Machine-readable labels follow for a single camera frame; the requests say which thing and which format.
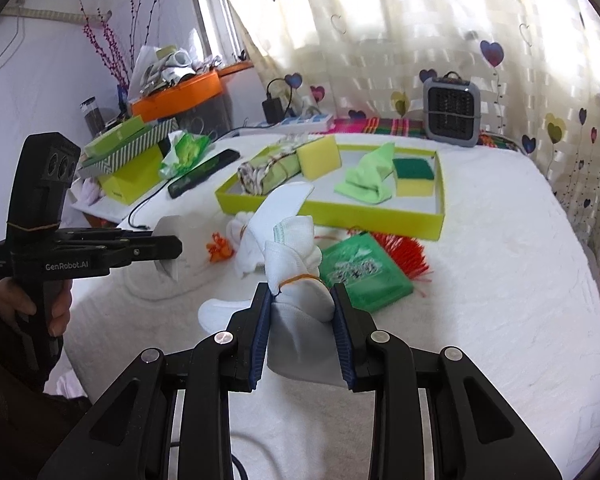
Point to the lime green tray box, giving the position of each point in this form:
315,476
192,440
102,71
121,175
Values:
330,212

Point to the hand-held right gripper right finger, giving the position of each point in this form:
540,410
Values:
342,340

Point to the heart print curtain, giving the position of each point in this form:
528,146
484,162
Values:
380,10

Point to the floral green cloth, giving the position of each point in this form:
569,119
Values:
270,172

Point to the white power strip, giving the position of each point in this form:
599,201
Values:
305,121

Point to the green striped gift box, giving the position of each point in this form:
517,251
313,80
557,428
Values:
125,155

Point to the white sock bundle brown band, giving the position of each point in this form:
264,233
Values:
240,232

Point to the pale pink cloth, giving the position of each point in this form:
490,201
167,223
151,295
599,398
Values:
87,192

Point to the crumpled green white plastic bag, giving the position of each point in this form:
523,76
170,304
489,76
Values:
185,152

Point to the grey fan heater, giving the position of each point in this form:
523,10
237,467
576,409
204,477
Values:
451,112

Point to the black power adapter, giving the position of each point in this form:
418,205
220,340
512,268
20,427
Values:
274,109

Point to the green plastic packet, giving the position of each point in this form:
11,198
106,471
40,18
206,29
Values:
365,270

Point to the lime green cardboard box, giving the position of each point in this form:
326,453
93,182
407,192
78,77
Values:
130,177

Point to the plaid blanket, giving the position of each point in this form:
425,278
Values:
380,126

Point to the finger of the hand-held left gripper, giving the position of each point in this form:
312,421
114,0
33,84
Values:
100,235
150,250

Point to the yellow green scouring sponge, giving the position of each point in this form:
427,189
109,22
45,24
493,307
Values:
412,182
320,157

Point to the orange box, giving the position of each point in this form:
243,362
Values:
180,95

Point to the orange windowsill board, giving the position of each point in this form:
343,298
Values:
237,67

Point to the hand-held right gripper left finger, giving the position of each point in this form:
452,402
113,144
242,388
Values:
260,340

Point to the dark jar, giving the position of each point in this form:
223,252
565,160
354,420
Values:
92,115

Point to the orange ribbon bow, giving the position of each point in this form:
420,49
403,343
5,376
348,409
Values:
219,250

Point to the red berry branches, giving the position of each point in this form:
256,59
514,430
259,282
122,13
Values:
111,45

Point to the pile of white packets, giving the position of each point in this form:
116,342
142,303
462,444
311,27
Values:
165,67

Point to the black smartphone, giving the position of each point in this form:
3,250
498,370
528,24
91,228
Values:
202,172

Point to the light green cloth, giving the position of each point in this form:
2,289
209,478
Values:
367,180

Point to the person's left hand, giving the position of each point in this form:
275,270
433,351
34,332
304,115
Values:
15,305

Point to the white sock bundle orange band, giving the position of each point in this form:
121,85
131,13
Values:
300,320

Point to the small blue carton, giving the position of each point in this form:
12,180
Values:
121,99

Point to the person's left forearm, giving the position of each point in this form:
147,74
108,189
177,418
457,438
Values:
10,410

